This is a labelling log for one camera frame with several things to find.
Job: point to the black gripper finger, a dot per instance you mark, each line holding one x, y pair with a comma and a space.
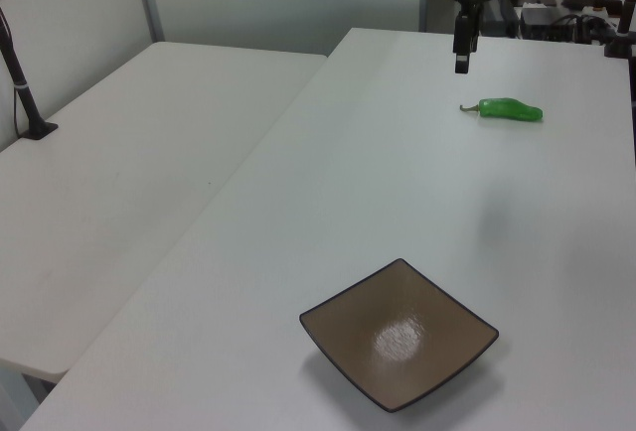
462, 51
475, 36

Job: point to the green chili pepper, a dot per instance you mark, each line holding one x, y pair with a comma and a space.
507, 109

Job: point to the brown square ceramic plate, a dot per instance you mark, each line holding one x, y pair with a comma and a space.
397, 336

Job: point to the black power adapter box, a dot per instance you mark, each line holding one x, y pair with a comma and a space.
499, 16

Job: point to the black electronic control box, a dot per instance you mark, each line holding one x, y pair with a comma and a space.
544, 21

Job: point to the black clamp stand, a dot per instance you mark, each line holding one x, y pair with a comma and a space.
619, 46

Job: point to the white adjacent table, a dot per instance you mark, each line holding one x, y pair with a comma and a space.
124, 178

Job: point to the black camera stand pole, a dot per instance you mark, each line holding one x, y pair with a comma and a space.
24, 98

